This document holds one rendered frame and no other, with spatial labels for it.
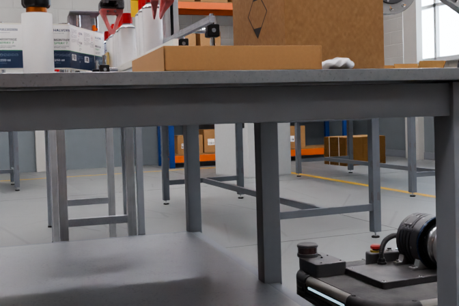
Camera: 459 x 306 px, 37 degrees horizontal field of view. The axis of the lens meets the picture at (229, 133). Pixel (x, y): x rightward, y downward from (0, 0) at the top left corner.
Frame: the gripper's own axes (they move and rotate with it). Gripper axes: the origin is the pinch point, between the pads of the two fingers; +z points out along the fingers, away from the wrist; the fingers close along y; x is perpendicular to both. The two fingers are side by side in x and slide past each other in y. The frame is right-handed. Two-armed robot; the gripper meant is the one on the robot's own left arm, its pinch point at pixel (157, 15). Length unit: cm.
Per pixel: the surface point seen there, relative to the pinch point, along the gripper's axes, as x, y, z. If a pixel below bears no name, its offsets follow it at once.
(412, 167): -195, -279, 270
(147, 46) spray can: 1.4, 1.8, 8.6
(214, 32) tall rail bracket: 17.2, -9.5, -6.4
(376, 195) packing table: -87, -163, 176
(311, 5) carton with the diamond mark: 30.0, -25.1, -21.6
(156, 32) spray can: -0.4, -0.3, 5.4
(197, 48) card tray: 61, 8, -33
